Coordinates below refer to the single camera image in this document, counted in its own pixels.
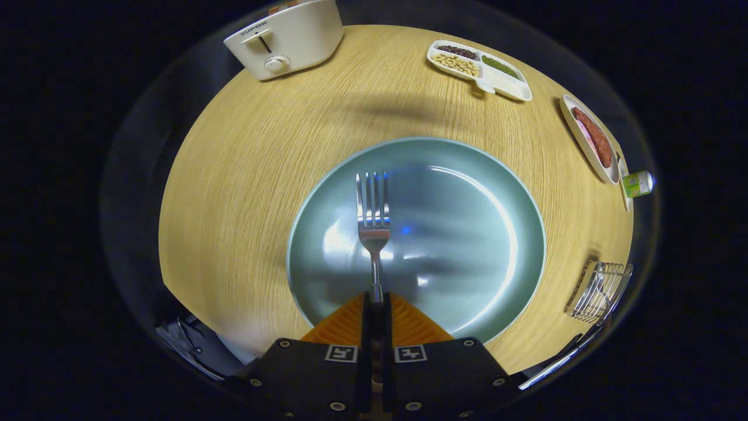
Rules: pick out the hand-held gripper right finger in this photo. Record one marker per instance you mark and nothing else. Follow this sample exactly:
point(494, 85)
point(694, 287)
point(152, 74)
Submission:
point(438, 380)

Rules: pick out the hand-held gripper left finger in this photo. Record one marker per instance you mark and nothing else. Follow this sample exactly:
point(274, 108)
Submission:
point(310, 380)

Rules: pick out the grey fabric with metal clip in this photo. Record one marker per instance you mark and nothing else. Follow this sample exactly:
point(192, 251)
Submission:
point(204, 351)

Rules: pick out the light green round plate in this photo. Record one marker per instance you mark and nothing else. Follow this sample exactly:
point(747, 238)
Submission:
point(467, 263)

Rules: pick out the small white tray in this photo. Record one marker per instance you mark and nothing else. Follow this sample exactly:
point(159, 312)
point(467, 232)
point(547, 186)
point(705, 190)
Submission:
point(625, 202)

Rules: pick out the white oval plate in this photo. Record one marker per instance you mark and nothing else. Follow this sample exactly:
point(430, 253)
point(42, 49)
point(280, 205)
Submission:
point(584, 146)

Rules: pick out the small green bottle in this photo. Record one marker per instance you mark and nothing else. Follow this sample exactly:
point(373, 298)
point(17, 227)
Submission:
point(637, 184)

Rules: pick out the brown steak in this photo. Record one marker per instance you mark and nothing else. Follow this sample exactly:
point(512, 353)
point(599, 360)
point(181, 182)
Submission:
point(596, 137)

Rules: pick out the white divided dish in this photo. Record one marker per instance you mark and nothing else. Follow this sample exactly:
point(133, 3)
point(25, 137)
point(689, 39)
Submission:
point(508, 88)

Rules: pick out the pile of yellow soybeans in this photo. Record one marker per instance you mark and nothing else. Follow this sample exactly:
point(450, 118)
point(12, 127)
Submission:
point(456, 64)

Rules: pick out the pile of green mung beans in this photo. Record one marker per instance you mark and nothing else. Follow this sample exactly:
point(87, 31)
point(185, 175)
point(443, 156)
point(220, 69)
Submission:
point(499, 67)

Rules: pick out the pile of dark red beans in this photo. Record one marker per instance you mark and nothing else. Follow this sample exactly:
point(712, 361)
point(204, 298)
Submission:
point(457, 51)

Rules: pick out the white toaster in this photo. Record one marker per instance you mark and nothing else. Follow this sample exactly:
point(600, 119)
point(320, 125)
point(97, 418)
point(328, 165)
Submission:
point(304, 35)

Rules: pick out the toasted bread slices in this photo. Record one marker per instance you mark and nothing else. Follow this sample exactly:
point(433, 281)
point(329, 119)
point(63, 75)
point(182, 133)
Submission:
point(283, 7)

